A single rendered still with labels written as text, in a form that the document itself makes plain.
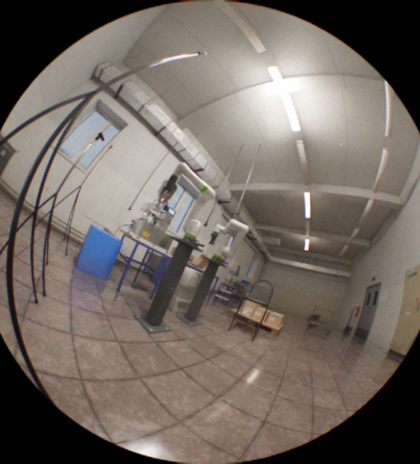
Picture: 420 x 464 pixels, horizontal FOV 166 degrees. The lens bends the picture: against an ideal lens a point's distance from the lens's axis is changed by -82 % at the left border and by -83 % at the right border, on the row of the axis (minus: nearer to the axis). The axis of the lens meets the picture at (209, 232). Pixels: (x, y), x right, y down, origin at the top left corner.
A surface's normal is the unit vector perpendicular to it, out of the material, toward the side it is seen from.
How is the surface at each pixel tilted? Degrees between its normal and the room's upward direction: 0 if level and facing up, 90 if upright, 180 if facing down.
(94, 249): 90
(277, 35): 180
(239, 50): 180
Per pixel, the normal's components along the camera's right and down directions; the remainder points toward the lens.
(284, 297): -0.55, -0.44
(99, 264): 0.74, 0.13
